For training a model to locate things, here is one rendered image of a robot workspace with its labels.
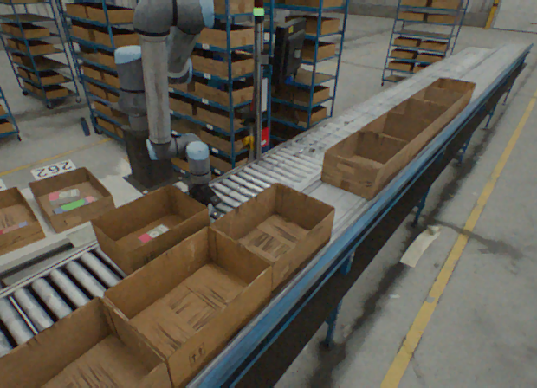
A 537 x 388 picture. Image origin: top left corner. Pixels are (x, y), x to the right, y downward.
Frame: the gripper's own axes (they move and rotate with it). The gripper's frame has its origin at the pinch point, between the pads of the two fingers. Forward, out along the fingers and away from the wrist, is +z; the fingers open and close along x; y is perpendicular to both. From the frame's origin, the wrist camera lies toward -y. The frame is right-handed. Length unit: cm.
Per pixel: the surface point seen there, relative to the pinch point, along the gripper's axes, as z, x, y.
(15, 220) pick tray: 4, 59, 71
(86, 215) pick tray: 1, 36, 46
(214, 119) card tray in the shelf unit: 1, -92, 93
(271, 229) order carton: -8.7, -4.9, -35.6
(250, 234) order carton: -8.2, 3.0, -30.7
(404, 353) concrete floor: 80, -53, -99
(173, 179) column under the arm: 4.3, -14.7, 45.9
